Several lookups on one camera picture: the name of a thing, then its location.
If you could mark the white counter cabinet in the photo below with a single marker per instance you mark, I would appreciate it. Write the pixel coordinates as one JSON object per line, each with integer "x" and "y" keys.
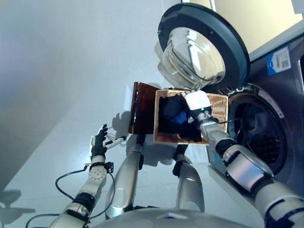
{"x": 261, "y": 21}

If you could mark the brown wicker laundry basket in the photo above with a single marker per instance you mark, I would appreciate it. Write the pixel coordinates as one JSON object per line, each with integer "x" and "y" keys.
{"x": 219, "y": 111}

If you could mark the dark grey washing machine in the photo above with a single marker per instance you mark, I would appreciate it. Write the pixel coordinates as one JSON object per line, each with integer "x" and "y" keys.
{"x": 273, "y": 78}

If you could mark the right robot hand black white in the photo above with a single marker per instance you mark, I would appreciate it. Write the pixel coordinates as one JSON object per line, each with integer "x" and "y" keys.
{"x": 197, "y": 101}

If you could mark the silver robot leg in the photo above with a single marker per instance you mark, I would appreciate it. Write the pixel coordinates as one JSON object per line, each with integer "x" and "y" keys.
{"x": 126, "y": 178}
{"x": 190, "y": 185}

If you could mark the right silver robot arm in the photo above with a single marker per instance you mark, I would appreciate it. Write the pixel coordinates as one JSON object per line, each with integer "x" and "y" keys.
{"x": 244, "y": 171}

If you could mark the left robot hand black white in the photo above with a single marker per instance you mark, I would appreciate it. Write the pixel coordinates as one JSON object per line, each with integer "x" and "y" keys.
{"x": 98, "y": 145}

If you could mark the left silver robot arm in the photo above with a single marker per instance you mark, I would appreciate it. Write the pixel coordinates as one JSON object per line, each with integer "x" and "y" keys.
{"x": 95, "y": 178}

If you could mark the grey robot torso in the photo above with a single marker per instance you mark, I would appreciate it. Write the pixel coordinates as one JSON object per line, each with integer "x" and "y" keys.
{"x": 178, "y": 221}

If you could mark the folded black garment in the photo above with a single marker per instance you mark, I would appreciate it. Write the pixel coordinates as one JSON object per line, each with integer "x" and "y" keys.
{"x": 166, "y": 126}

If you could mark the right silver robot leg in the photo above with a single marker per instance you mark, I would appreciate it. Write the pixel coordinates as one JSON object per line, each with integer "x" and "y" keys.
{"x": 190, "y": 185}

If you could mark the dark brown wooden stool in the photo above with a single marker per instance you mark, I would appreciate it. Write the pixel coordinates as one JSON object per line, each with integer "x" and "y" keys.
{"x": 142, "y": 109}

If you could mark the white appliance enclosure panel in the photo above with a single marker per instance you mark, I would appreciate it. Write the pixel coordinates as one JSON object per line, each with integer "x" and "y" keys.
{"x": 273, "y": 46}

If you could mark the left silver robot leg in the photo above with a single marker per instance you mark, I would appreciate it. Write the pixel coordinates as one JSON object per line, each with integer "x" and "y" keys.
{"x": 126, "y": 178}

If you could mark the black garment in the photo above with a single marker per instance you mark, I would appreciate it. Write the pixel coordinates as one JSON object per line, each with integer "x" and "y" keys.
{"x": 192, "y": 134}
{"x": 166, "y": 126}

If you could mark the round glass washer door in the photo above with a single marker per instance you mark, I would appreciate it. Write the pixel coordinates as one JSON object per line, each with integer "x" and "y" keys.
{"x": 202, "y": 26}

